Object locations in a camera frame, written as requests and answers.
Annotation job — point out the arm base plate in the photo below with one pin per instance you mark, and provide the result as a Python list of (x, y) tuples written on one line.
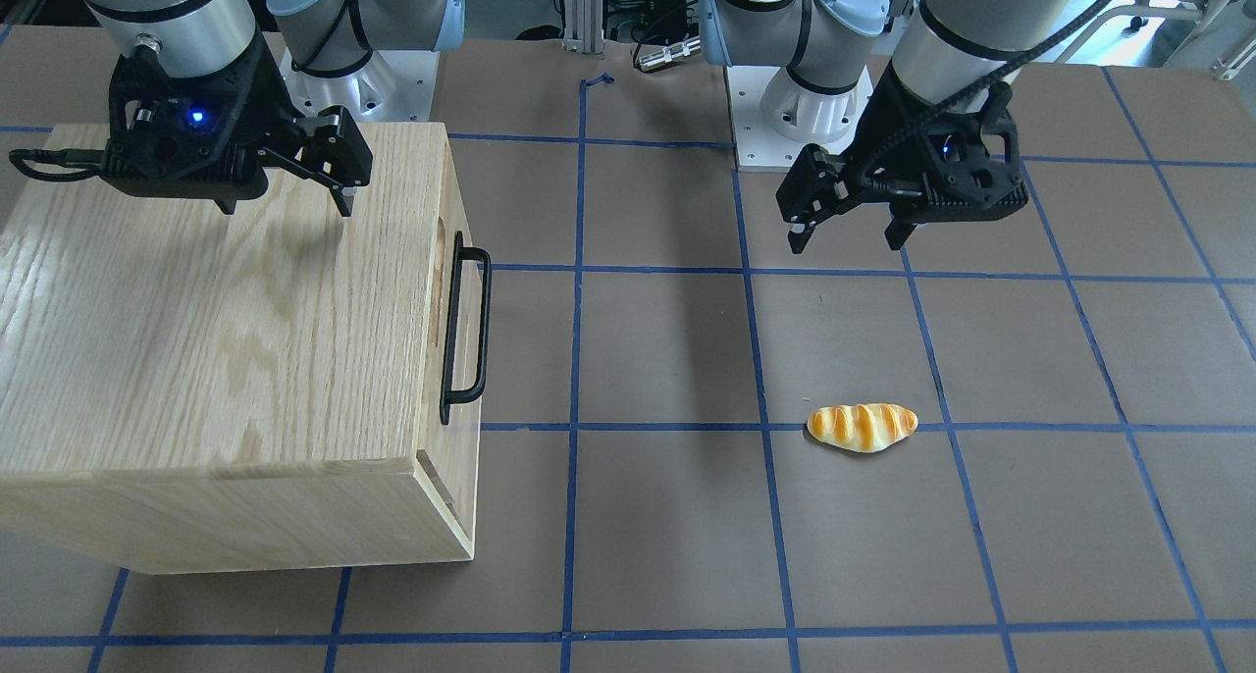
[(775, 133), (394, 87)]

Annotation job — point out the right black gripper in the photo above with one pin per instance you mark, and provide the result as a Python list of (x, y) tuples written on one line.
[(261, 101)]

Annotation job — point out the toy bread loaf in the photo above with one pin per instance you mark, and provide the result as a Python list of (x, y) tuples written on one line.
[(864, 428)]

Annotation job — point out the wooden drawer cabinet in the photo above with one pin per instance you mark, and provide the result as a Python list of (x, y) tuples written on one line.
[(188, 392)]

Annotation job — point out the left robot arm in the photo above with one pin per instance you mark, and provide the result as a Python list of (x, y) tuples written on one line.
[(951, 54)]

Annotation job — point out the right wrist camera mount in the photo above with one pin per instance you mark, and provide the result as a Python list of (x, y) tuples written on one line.
[(177, 138)]

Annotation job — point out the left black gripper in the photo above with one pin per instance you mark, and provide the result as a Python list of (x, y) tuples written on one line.
[(880, 124)]

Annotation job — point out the aluminium frame post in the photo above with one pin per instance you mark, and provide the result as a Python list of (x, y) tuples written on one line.
[(583, 26)]

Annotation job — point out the wooden drawer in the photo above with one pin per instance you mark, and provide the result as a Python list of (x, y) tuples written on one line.
[(456, 362)]

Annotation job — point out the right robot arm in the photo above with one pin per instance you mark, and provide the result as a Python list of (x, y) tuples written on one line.
[(326, 38)]

